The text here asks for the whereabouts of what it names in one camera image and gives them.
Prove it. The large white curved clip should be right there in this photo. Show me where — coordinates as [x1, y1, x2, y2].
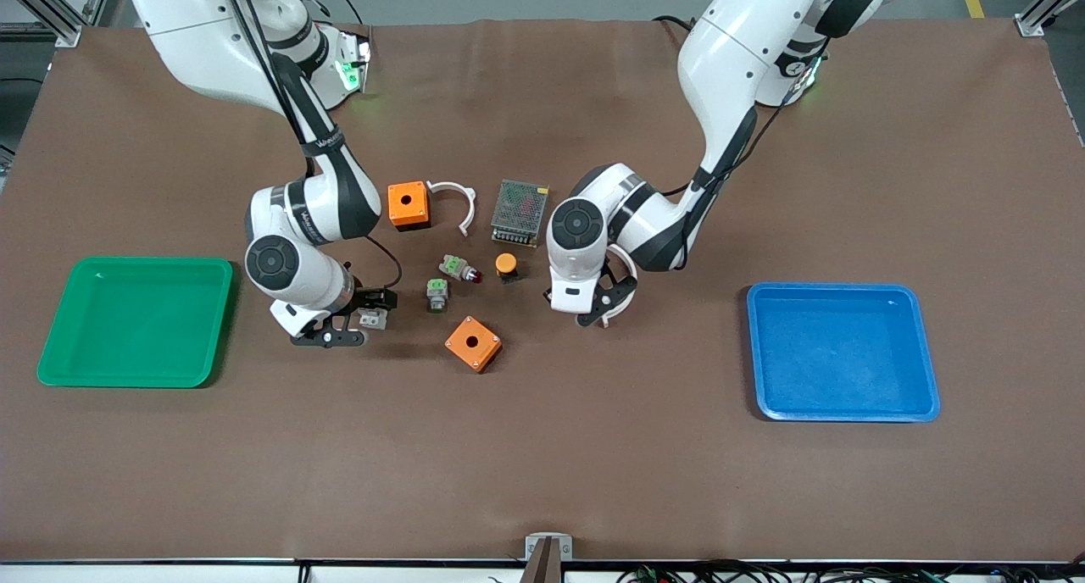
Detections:
[600, 244, 639, 328]

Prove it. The green white red-tipped indicator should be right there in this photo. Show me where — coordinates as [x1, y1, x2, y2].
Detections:
[438, 254, 482, 284]

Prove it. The tall orange button box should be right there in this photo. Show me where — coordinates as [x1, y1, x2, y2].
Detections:
[387, 180, 431, 232]

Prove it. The flat orange button box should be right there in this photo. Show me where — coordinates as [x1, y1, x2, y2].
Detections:
[444, 315, 503, 374]

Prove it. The metal mesh power supply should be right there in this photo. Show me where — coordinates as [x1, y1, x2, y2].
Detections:
[490, 179, 550, 249]

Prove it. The small white curved clip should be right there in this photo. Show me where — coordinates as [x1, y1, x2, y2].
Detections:
[426, 180, 477, 237]

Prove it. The green plastic tray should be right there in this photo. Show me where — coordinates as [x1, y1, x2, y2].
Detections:
[36, 257, 234, 389]

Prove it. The blue plastic tray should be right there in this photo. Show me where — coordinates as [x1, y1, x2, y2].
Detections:
[746, 282, 942, 423]

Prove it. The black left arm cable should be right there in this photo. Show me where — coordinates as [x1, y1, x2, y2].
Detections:
[657, 36, 832, 203]

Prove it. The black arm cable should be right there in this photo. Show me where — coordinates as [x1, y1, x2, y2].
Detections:
[657, 36, 832, 203]
[219, 0, 403, 292]

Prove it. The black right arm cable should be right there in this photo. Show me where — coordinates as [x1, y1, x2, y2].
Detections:
[219, 0, 403, 292]

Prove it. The grey metal table bracket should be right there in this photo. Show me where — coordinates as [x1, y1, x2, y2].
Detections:
[525, 532, 574, 583]

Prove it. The aluminium frame profile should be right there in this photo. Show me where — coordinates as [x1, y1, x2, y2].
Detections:
[1015, 0, 1085, 37]
[0, 0, 115, 48]

